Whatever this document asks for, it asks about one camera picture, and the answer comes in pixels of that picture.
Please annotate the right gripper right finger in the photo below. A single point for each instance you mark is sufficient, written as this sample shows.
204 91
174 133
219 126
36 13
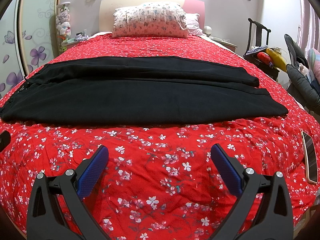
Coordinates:
274 217

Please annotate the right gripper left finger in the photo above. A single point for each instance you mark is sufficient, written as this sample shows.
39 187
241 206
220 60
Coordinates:
45 219

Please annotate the black pants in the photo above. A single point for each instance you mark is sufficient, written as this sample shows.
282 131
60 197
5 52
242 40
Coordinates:
139 91

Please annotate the smartphone with gold case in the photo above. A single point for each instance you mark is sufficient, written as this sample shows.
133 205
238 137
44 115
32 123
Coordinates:
310 159

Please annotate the wardrobe with purple flowers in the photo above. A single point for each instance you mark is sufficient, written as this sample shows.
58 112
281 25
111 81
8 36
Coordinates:
28 39

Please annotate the left nightstand with clutter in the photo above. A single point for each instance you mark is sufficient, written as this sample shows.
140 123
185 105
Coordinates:
66 44

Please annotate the stuffed toy stack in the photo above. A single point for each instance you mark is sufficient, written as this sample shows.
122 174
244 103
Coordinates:
63 18

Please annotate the yellow toy on chair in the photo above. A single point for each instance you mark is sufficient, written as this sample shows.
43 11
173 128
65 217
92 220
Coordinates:
278 60

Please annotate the red item on chair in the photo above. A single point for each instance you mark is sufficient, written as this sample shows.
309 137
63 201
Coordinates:
265 58

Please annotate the black wooden chair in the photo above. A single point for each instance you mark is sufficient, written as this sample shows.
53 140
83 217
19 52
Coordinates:
251 54

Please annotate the beige pink headboard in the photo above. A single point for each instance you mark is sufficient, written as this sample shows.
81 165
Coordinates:
108 8

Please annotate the right nightstand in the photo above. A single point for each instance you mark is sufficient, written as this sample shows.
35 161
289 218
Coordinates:
226 44

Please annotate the round white lamp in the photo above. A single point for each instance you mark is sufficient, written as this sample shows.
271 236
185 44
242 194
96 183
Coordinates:
207 30

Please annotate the floral white pillow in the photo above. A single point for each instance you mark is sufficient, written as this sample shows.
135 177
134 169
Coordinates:
157 19

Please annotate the pink pillow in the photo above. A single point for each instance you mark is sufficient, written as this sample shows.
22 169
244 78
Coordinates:
192 21

